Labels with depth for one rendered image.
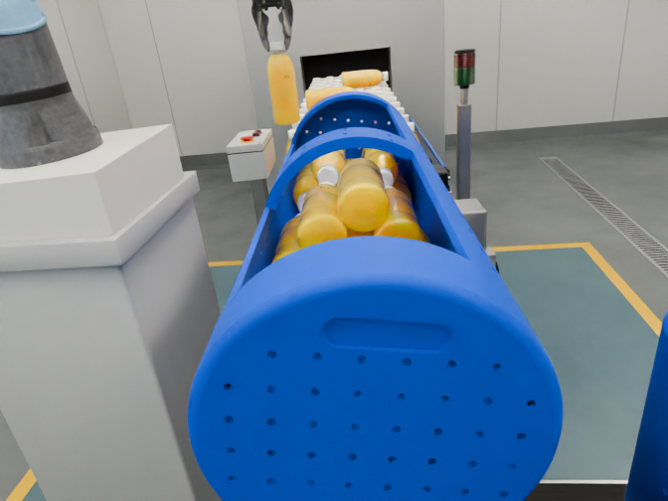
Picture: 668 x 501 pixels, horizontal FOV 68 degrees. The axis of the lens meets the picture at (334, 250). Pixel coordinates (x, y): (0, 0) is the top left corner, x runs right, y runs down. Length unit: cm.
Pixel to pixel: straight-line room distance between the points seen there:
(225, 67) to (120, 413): 490
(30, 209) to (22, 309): 17
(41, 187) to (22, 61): 18
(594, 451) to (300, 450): 163
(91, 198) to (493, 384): 55
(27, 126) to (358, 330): 62
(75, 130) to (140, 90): 512
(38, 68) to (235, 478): 62
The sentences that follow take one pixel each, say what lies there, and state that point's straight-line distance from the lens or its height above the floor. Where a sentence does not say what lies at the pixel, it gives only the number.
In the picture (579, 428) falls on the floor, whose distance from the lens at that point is 203.
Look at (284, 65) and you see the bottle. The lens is 132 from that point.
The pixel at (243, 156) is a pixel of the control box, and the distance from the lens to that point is 139.
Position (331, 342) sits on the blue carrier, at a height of 118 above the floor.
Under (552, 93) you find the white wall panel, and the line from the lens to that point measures 565.
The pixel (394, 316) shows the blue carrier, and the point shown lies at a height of 120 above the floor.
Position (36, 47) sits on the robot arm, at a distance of 85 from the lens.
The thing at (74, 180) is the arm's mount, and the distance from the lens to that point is 72.
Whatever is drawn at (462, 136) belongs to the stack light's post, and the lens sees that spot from 166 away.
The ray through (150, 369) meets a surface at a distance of 83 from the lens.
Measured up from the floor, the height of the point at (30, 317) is 103.
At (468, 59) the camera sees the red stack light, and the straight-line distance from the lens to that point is 161.
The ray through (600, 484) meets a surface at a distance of 168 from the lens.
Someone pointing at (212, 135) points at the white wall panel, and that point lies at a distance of 576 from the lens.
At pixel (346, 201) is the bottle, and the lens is 65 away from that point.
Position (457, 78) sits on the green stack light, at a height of 118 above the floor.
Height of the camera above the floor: 138
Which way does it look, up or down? 25 degrees down
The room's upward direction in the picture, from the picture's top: 6 degrees counter-clockwise
